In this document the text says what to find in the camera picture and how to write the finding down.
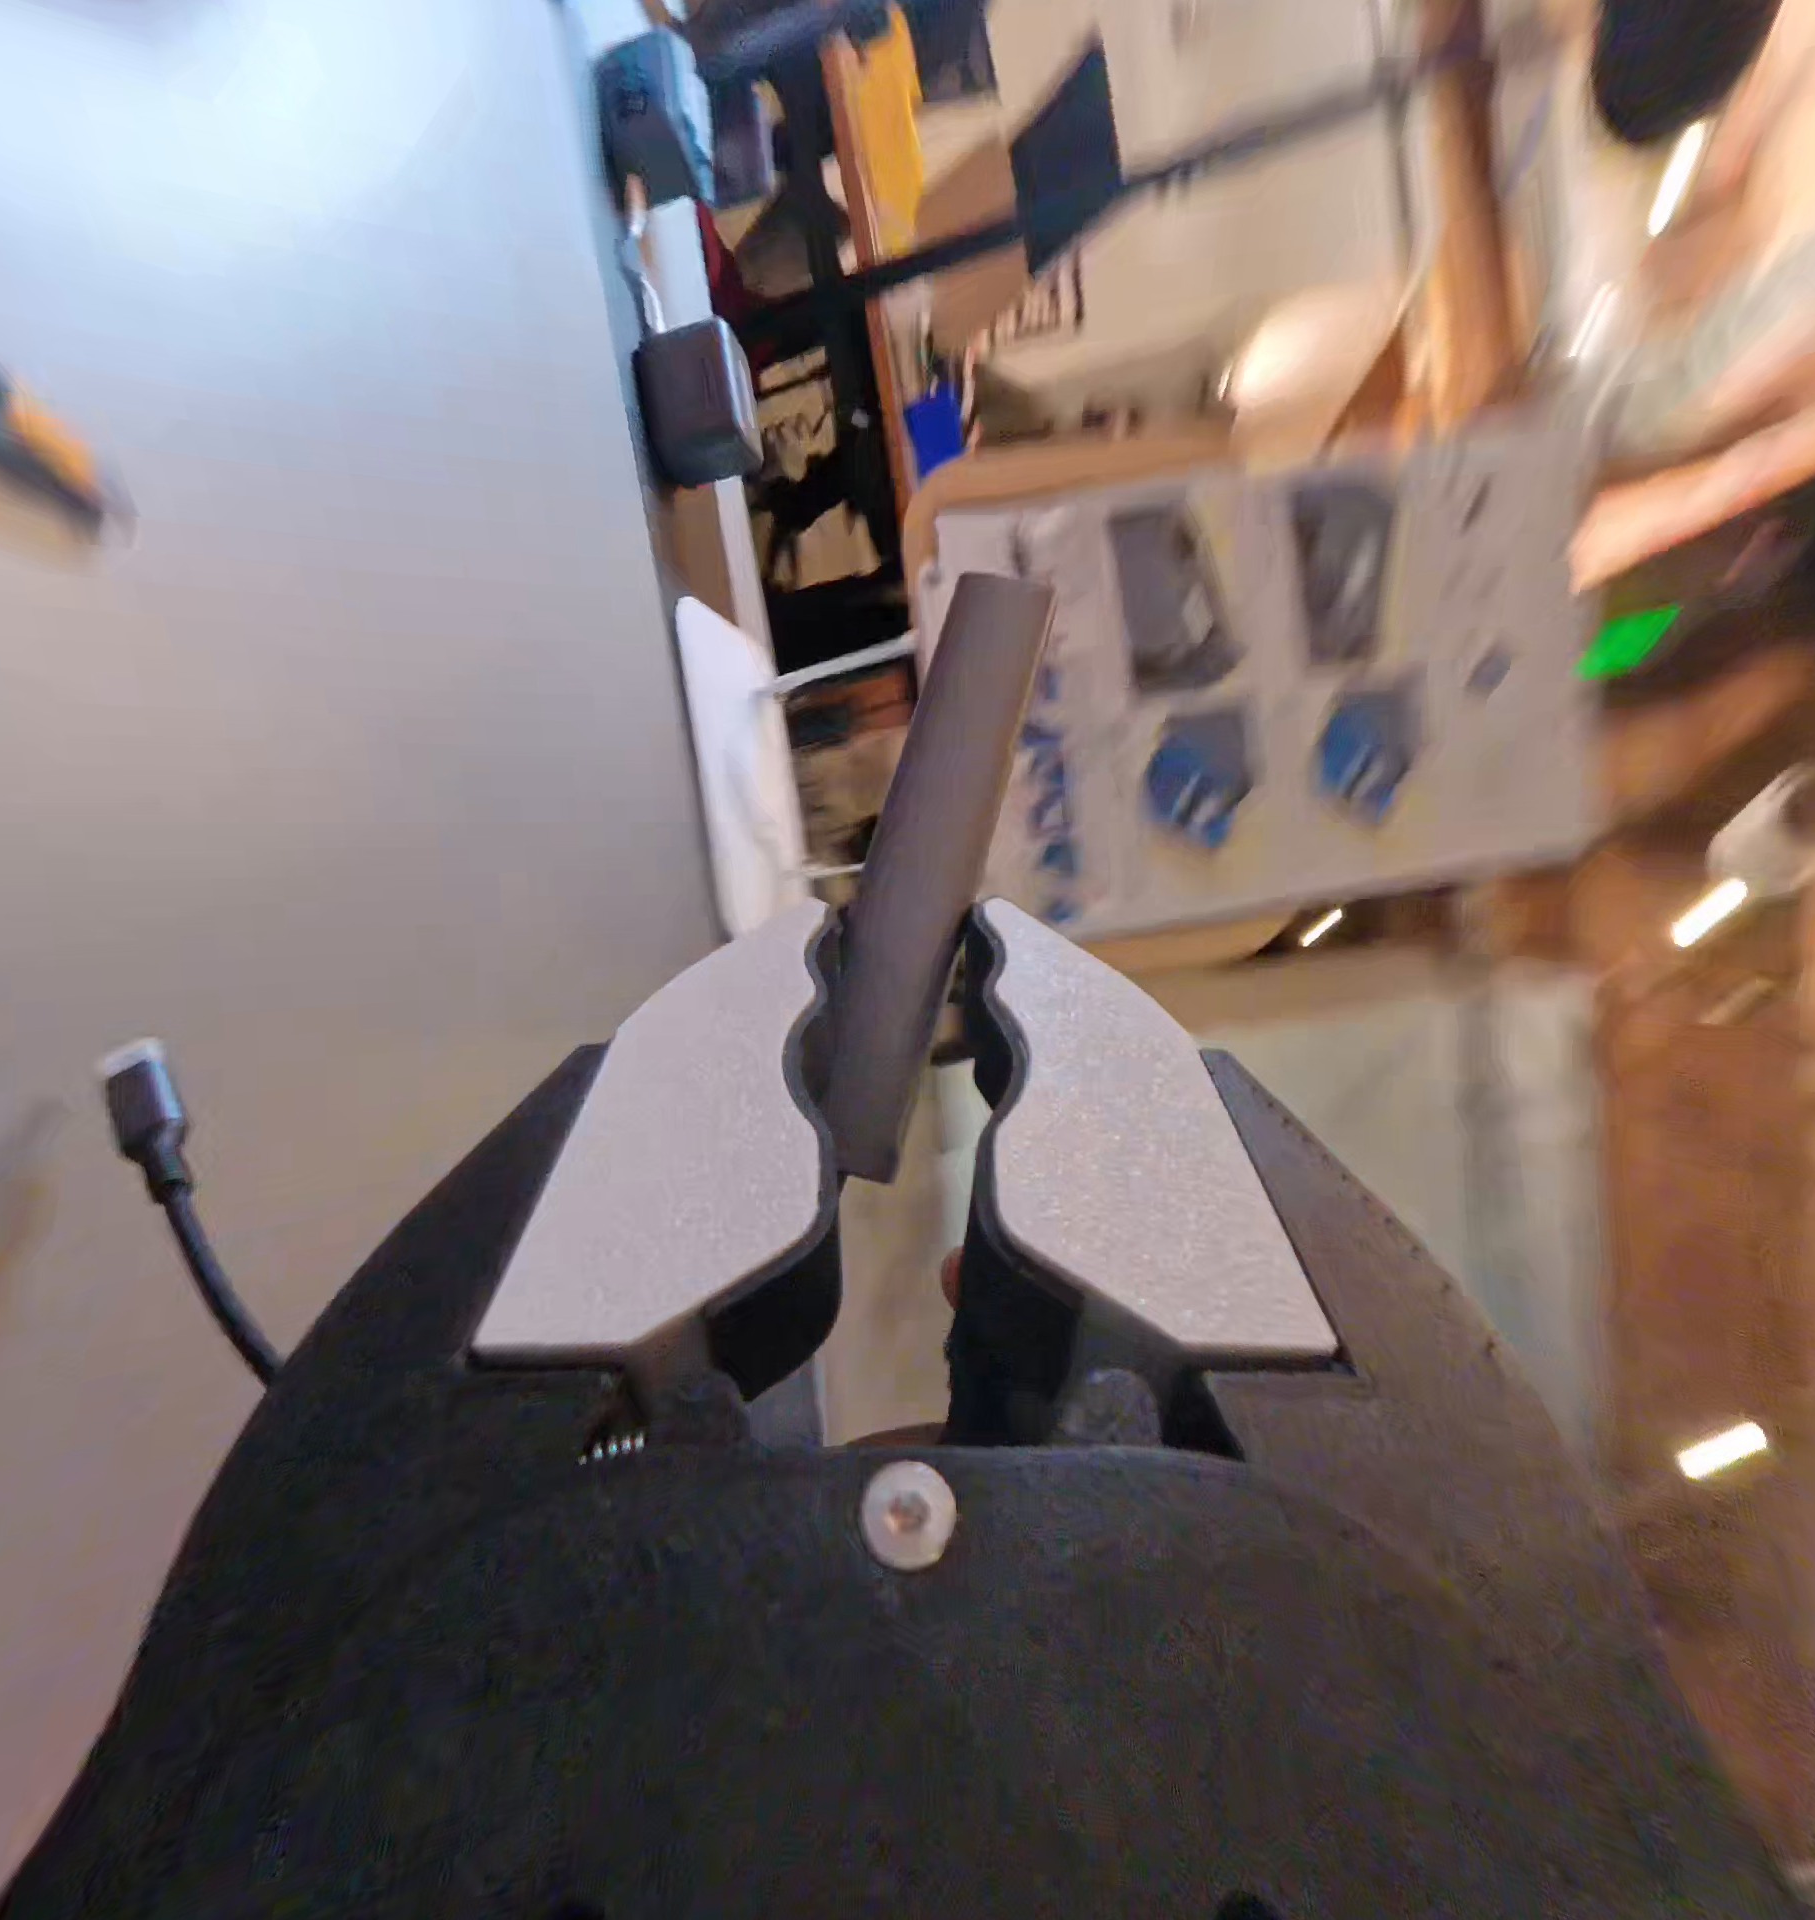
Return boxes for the white charger cable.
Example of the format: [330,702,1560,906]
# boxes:
[614,194,672,329]

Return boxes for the black flag panel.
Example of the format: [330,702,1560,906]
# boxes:
[1009,42,1124,273]

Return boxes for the grey usb hub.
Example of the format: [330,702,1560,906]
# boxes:
[822,571,1059,1188]

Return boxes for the green sign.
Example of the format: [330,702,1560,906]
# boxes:
[1575,601,1689,684]

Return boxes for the row of yellow bins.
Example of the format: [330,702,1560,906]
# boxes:
[846,7,930,257]

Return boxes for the black hub cable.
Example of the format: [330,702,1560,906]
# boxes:
[96,1036,286,1384]

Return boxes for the white document stand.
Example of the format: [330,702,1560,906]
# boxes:
[674,591,930,944]

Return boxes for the printed instruction sheet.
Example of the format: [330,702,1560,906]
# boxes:
[922,405,1620,940]

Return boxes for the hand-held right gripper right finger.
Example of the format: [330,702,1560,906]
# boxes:
[943,897,1345,1417]

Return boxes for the dark grey case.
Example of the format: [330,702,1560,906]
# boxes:
[633,315,765,490]

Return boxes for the black blue battery charger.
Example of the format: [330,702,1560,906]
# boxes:
[595,29,717,210]

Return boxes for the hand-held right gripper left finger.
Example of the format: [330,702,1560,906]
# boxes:
[469,900,850,1395]

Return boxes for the black light stand pole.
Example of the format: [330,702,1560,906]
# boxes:
[742,81,1427,325]

